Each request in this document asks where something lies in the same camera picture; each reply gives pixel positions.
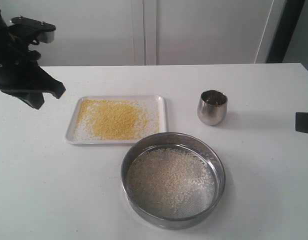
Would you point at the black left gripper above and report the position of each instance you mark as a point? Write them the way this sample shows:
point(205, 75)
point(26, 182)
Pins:
point(20, 71)

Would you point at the stainless steel cup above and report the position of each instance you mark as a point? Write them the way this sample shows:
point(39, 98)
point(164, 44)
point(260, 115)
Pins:
point(212, 107)

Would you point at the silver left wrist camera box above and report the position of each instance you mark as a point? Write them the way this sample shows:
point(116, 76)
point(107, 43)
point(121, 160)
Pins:
point(46, 37)

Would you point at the round steel mesh sieve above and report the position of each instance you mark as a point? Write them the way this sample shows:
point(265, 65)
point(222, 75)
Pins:
point(172, 180)

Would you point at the yellow fine grain pile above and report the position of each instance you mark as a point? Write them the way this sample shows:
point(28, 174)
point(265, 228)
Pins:
point(163, 168)

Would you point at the white cabinet with doors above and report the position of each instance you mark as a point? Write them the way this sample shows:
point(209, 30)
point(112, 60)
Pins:
point(152, 32)

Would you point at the white rectangular plastic tray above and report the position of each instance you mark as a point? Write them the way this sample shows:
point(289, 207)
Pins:
point(161, 112)

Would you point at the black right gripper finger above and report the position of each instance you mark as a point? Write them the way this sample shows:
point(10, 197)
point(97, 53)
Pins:
point(301, 122)

